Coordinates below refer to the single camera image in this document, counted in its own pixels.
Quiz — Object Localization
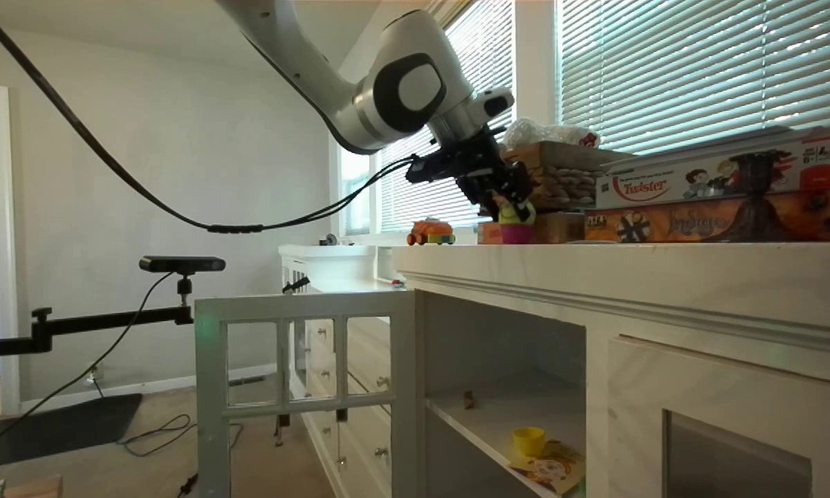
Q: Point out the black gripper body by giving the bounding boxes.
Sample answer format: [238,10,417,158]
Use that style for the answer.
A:
[454,150,529,202]

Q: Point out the brown woven basket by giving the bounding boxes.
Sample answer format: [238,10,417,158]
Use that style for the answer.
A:
[501,137,623,218]

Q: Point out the orange toy truck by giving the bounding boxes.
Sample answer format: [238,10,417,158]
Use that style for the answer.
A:
[405,216,455,248]

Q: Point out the white tissue in basket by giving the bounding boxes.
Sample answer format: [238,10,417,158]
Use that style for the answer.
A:
[502,117,602,153]

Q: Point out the white window blinds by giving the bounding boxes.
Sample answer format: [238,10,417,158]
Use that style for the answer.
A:
[552,0,830,159]
[340,0,520,236]

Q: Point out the white board game box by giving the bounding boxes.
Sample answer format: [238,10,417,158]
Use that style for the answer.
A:
[592,128,830,209]

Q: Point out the orange board game box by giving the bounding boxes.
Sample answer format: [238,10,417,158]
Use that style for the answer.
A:
[580,187,830,245]

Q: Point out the dark flower vase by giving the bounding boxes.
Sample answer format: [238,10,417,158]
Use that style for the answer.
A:
[708,150,811,244]

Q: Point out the yellow plastic cup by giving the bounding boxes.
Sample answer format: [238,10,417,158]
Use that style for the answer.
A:
[508,422,552,461]

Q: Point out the cartoon character card box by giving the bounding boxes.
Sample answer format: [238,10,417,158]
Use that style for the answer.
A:
[508,439,588,498]

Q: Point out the white cabinet door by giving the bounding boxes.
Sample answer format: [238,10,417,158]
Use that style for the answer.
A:
[190,288,421,498]

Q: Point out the black floor mat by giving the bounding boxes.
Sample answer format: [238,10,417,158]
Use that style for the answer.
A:
[0,393,145,472]

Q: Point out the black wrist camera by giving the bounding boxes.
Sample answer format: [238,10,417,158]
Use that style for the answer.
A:
[403,146,491,186]

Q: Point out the black stereo camera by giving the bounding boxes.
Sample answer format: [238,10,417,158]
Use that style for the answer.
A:
[134,254,230,276]

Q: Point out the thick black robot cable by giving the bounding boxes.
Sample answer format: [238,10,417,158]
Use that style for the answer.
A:
[0,2,421,236]

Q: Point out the black floor cable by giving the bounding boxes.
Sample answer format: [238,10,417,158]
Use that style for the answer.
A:
[118,411,249,461]

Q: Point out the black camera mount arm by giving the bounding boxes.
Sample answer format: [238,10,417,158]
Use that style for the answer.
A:
[0,270,199,359]

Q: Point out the thin black camera cable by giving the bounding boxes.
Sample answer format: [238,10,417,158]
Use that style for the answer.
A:
[0,270,174,461]

